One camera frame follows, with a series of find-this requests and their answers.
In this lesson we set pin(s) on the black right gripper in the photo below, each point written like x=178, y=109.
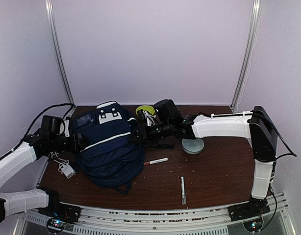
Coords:
x=141, y=133

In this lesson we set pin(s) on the right aluminium corner post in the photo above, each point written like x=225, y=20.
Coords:
x=246, y=62

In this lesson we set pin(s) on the white green marker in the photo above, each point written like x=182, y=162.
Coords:
x=183, y=192

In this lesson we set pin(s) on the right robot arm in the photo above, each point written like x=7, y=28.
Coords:
x=255, y=125

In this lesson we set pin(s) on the pale blue ceramic bowl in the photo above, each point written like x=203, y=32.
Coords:
x=192, y=147

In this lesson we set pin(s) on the aluminium front rail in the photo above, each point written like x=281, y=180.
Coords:
x=200, y=221

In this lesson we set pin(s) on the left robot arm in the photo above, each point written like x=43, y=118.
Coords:
x=55, y=134

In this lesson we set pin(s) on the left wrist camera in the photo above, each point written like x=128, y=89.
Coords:
x=65, y=130

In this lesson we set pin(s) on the navy blue student backpack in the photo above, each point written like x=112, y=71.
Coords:
x=110, y=160

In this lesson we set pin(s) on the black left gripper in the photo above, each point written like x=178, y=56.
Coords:
x=76, y=142

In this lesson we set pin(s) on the left aluminium corner post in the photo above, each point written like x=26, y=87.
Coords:
x=58, y=54

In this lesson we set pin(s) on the white red marker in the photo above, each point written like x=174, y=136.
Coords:
x=155, y=161

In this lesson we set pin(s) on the aluminium corner post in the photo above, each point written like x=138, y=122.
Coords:
x=58, y=54
x=246, y=62

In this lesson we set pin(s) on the lime green bowl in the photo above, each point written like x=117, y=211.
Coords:
x=144, y=108

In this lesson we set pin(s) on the white charger with cable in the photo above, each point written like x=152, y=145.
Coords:
x=64, y=166

